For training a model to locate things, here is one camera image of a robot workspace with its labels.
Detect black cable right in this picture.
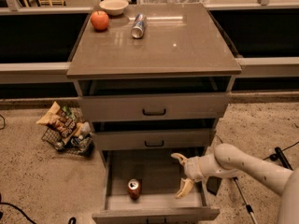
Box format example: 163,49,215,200
263,141,299,161

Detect drawer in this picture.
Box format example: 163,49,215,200
78,93,230,121
92,129,215,150
92,148,220,224

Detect bottom drawer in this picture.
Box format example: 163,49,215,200
92,148,220,224

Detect middle drawer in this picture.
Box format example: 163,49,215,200
92,129,215,150

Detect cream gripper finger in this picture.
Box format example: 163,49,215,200
171,153,187,166
175,178,194,199

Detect black power adapter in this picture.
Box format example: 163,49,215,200
206,176,221,195

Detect red apple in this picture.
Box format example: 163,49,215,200
91,10,109,31

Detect black cable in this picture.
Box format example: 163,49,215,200
0,193,78,224
263,141,299,161

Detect white bowl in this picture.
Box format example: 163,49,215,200
99,0,129,16

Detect top drawer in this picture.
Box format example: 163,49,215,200
78,93,230,121

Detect black bar on floor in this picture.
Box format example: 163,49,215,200
269,147,292,170

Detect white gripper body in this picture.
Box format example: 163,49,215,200
184,156,205,182

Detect wire basket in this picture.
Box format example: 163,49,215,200
37,109,93,157

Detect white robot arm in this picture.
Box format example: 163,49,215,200
171,143,299,224

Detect brown chip bag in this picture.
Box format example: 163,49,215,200
36,102,82,144

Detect black cable left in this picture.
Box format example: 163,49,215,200
0,193,78,224

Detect grey drawer cabinet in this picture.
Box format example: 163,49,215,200
66,3,243,224

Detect blue silver soda can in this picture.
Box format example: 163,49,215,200
131,13,147,39

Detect red coke can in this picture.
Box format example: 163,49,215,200
127,179,142,200

